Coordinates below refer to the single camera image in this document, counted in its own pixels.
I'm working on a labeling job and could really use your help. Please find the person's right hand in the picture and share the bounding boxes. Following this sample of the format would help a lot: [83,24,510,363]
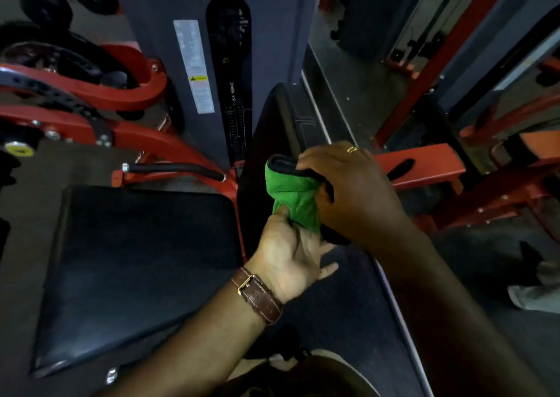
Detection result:
[297,140,413,254]

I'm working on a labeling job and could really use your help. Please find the person's left hand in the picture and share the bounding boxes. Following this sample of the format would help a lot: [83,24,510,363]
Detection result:
[244,203,340,305]

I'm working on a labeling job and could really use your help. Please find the green cloth with black edge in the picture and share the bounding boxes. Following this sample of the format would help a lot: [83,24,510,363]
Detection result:
[264,154,351,246]

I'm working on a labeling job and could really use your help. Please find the person's left forearm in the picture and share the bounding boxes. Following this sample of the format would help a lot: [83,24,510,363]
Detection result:
[94,279,268,397]

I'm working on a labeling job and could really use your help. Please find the person's right forearm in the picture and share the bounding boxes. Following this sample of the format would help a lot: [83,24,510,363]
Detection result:
[371,223,550,397]

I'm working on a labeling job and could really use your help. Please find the black padded machine backrest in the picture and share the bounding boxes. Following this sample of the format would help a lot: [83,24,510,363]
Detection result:
[237,83,334,259]

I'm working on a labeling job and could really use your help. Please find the black weight stack plates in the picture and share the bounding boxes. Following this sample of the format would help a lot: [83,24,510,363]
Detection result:
[206,0,253,166]

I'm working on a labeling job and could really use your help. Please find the grey weight stack cover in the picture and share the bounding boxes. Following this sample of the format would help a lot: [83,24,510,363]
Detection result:
[108,0,325,171]

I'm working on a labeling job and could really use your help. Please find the black padded machine seat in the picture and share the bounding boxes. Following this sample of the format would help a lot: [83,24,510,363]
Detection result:
[31,185,244,377]

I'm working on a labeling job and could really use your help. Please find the white warning label sticker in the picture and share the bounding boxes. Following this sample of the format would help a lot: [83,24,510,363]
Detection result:
[173,19,215,114]

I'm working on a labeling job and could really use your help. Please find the black perforated cam plate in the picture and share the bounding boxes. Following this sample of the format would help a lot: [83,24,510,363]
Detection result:
[0,21,115,149]

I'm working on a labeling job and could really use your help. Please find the yellow adjustment knob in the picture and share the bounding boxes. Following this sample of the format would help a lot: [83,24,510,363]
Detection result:
[3,140,36,158]

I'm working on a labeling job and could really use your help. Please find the brown leather watch strap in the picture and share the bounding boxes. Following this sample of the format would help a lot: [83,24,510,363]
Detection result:
[230,266,284,326]

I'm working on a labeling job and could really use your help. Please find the red bracket with slot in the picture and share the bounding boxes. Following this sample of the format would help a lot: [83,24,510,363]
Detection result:
[373,143,467,196]

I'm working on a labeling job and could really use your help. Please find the black rubber grip handle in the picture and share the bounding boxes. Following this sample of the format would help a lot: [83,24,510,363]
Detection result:
[122,162,227,183]

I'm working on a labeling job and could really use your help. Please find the red slanted machine post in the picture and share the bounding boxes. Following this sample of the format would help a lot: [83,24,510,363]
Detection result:
[372,0,522,149]

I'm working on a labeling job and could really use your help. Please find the red gym machine frame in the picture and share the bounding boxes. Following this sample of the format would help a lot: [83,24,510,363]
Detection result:
[0,42,246,263]

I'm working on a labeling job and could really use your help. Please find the red machine base frame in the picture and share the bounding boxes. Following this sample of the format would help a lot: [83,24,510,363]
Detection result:
[413,93,560,236]

